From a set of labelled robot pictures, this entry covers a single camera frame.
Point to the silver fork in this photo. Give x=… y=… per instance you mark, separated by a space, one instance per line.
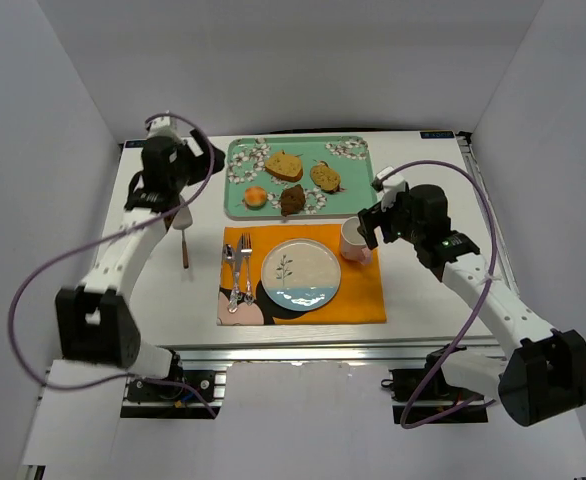
x=246 y=253

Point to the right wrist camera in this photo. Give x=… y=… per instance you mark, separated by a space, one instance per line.
x=390 y=184

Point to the small yellow bread slice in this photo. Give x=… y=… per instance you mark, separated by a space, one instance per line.
x=325 y=178

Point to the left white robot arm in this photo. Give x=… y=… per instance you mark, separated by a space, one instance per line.
x=94 y=321

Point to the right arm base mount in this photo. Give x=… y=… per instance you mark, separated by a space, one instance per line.
x=435 y=398

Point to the pink white mug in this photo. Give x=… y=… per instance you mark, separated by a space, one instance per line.
x=353 y=246

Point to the dark brown bread piece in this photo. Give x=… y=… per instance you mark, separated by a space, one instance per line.
x=292 y=200

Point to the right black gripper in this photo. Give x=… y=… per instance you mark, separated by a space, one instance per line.
x=376 y=223

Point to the large yellow bread slice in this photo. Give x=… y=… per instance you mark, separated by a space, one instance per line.
x=284 y=166

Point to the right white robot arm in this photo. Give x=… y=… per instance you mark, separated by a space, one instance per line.
x=543 y=371

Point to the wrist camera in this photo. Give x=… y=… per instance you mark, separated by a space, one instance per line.
x=390 y=184
x=163 y=125

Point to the round orange bun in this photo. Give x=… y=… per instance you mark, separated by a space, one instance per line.
x=255 y=197

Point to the wooden handled spatula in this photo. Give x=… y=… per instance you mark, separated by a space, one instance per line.
x=184 y=235

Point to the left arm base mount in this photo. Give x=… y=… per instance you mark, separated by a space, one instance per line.
x=145 y=400

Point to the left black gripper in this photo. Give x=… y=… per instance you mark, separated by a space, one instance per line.
x=174 y=212

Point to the orange placemat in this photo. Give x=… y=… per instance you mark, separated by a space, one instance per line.
x=359 y=299

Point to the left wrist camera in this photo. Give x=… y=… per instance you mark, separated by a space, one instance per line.
x=163 y=125

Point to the white blue ceramic plate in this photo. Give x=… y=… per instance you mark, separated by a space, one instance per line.
x=301 y=275

